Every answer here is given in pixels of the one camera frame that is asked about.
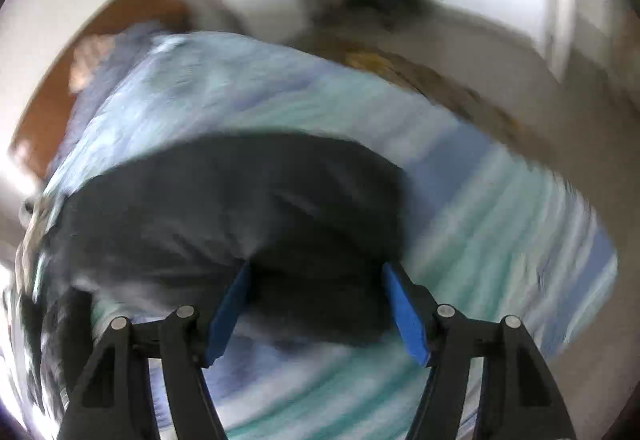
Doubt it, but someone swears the black padded jacket green trim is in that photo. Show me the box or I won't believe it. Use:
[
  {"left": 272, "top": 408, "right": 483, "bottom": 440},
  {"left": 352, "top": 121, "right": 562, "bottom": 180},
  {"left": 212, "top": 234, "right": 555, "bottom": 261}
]
[{"left": 30, "top": 131, "right": 405, "bottom": 417}]

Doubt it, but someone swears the blue green striped bedsheet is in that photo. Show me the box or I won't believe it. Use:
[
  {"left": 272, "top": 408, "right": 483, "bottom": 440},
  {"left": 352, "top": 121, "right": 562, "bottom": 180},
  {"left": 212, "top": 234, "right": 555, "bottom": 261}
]
[{"left": 13, "top": 32, "right": 617, "bottom": 439}]

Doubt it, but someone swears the dark blue checked pillow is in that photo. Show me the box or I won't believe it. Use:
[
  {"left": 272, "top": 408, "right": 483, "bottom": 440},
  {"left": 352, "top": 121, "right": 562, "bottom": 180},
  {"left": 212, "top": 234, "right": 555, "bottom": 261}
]
[{"left": 55, "top": 21, "right": 167, "bottom": 161}]

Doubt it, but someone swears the striped orange white pillow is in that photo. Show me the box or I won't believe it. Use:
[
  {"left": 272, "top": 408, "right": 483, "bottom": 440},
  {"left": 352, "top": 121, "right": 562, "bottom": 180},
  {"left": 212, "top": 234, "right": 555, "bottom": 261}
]
[{"left": 68, "top": 34, "right": 115, "bottom": 95}]

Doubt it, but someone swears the brown wooden headboard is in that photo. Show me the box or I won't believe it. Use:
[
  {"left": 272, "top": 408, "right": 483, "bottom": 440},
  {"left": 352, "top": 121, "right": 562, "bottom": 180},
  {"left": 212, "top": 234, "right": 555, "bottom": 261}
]
[{"left": 9, "top": 0, "right": 190, "bottom": 180}]

